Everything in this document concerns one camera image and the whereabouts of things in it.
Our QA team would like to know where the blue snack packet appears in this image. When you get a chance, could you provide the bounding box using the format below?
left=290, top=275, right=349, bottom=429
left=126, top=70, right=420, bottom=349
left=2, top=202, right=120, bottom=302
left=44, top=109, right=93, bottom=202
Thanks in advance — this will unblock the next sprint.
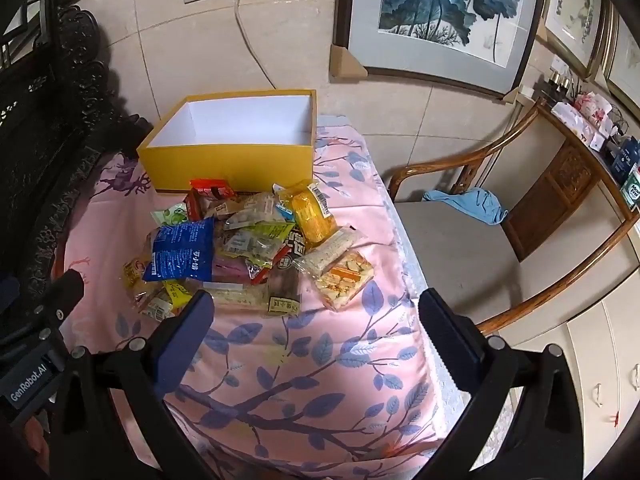
left=143, top=218, right=215, bottom=282

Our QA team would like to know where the clear dark snack packet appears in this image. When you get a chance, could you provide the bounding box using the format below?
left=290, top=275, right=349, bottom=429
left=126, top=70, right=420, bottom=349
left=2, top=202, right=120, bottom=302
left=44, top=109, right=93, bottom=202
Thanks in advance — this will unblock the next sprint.
left=267, top=242, right=306, bottom=316

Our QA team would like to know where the yellow stick snack packet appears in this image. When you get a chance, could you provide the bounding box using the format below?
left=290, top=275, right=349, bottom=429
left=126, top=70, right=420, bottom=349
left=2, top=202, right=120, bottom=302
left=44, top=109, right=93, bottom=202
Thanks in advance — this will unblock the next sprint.
left=163, top=280, right=192, bottom=311

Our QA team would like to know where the pink floral tablecloth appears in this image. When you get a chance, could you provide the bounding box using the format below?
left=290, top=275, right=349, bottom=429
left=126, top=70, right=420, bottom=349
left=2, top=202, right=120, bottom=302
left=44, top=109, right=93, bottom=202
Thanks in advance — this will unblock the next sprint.
left=58, top=114, right=454, bottom=480

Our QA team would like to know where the red biscuit snack packet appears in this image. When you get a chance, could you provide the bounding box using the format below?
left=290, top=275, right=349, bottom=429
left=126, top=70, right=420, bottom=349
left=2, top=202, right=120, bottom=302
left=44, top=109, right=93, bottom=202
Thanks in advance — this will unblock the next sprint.
left=184, top=178, right=238, bottom=221

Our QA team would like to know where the wooden armchair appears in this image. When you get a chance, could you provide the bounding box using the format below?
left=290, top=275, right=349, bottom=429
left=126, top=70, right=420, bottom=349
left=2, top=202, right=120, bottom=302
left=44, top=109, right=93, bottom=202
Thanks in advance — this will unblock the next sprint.
left=388, top=99, right=639, bottom=335

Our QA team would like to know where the beige cookie snack packet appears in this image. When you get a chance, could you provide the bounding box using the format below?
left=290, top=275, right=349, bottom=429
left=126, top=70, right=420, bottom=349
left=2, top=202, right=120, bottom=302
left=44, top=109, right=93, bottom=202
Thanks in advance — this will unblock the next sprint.
left=224, top=192, right=282, bottom=231

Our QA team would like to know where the blue cloth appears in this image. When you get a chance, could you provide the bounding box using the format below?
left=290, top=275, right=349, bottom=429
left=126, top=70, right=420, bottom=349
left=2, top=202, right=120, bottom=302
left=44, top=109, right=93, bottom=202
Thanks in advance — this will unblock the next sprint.
left=422, top=188, right=508, bottom=226

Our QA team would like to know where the orange white cracker packet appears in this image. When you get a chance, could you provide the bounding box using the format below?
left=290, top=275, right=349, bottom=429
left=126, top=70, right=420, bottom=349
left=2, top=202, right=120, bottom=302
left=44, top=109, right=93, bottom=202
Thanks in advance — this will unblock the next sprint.
left=314, top=250, right=374, bottom=311

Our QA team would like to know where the white wafer snack packet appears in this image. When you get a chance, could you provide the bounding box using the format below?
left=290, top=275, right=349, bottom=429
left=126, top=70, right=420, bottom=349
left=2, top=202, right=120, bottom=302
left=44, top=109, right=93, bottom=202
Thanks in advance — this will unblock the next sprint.
left=294, top=226, right=361, bottom=278

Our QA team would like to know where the yellow cardboard box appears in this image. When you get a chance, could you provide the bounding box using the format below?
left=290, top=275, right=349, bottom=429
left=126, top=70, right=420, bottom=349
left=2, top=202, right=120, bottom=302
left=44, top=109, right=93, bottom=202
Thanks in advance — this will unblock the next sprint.
left=138, top=90, right=317, bottom=192

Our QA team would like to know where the yellow cake snack packet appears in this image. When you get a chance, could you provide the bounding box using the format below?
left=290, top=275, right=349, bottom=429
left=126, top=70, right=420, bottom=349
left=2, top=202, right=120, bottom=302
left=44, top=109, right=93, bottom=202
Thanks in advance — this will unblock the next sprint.
left=276, top=181, right=337, bottom=246

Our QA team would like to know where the large framed lotus painting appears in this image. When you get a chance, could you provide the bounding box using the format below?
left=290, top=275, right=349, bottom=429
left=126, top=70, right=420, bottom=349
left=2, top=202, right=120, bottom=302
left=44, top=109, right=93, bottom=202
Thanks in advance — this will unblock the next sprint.
left=330, top=0, right=544, bottom=99

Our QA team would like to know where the small framed painting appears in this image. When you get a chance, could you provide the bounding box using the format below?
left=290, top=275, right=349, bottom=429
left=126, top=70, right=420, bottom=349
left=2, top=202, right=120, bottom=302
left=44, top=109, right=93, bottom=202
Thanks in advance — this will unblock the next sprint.
left=537, top=0, right=608, bottom=80

